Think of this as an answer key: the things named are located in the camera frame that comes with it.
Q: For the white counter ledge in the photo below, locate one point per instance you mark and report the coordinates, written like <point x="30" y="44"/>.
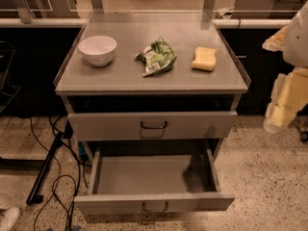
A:
<point x="76" y="23"/>

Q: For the white ceramic bowl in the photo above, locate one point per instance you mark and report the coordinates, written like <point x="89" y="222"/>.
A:
<point x="98" y="50"/>

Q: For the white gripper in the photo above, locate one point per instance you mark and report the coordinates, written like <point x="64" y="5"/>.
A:
<point x="297" y="45"/>

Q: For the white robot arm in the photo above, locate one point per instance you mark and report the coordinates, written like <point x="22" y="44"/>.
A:
<point x="296" y="40"/>

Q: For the grey drawer cabinet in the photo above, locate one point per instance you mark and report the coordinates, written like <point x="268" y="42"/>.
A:
<point x="151" y="76"/>

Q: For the green chip bag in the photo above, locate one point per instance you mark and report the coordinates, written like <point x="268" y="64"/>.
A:
<point x="158" y="57"/>

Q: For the yellow sponge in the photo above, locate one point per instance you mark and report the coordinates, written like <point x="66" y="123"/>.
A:
<point x="204" y="59"/>

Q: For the black floor stand bar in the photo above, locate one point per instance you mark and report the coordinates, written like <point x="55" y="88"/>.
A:
<point x="34" y="197"/>

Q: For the white shoe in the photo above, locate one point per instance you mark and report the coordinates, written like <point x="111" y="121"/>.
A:
<point x="8" y="218"/>

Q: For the grey drawer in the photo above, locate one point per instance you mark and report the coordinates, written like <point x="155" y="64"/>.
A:
<point x="151" y="126"/>
<point x="158" y="179"/>

